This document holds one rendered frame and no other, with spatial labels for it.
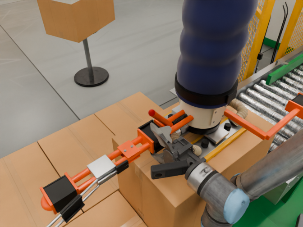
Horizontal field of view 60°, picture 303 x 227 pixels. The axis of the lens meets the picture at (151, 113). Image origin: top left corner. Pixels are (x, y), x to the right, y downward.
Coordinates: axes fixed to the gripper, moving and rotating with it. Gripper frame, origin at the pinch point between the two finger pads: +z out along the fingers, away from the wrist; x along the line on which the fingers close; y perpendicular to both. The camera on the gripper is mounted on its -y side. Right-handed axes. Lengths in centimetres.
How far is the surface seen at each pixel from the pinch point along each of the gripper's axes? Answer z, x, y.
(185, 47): 2.3, 28.0, 17.0
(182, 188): -16.2, -13.2, 1.6
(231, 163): -20.9, -13.2, 23.6
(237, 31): -9.9, 35.2, 24.6
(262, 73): 29, -48, 141
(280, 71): 19, -44, 149
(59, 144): 69, -53, -13
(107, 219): 10, -53, -17
